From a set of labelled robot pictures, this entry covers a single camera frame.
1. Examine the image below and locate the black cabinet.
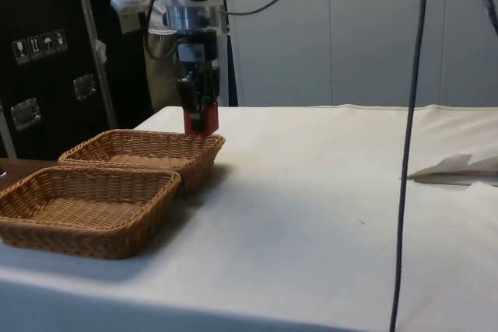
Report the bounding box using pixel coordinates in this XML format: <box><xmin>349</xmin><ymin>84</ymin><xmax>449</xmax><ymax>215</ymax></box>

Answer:
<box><xmin>0</xmin><ymin>0</ymin><xmax>153</xmax><ymax>162</ymax></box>

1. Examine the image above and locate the red cube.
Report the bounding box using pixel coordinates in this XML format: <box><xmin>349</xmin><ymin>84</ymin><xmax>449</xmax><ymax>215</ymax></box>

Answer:
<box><xmin>184</xmin><ymin>104</ymin><xmax>219</xmax><ymax>136</ymax></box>

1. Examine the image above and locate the pale locker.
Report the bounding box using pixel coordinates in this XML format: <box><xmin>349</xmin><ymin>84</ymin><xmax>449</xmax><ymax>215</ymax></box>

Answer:
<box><xmin>227</xmin><ymin>0</ymin><xmax>331</xmax><ymax>108</ymax></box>
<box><xmin>438</xmin><ymin>0</ymin><xmax>498</xmax><ymax>108</ymax></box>
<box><xmin>328</xmin><ymin>0</ymin><xmax>441</xmax><ymax>108</ymax></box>

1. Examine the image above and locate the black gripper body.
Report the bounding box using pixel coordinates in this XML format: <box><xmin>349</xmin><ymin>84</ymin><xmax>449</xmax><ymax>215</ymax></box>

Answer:
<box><xmin>176</xmin><ymin>30</ymin><xmax>219</xmax><ymax>74</ymax></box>

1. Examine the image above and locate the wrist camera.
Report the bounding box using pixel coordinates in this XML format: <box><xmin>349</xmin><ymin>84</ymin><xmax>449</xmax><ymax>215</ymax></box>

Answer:
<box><xmin>110</xmin><ymin>0</ymin><xmax>152</xmax><ymax>13</ymax></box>

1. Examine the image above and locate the wicker basket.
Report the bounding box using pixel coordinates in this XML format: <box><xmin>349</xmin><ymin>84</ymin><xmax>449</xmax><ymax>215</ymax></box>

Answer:
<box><xmin>0</xmin><ymin>166</ymin><xmax>182</xmax><ymax>261</ymax></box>
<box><xmin>57</xmin><ymin>128</ymin><xmax>226</xmax><ymax>196</ymax></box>

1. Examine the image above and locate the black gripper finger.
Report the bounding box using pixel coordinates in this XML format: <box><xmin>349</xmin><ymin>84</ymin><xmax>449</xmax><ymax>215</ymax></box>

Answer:
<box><xmin>204</xmin><ymin>66</ymin><xmax>222</xmax><ymax>110</ymax></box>
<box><xmin>176</xmin><ymin>71</ymin><xmax>207</xmax><ymax>133</ymax></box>

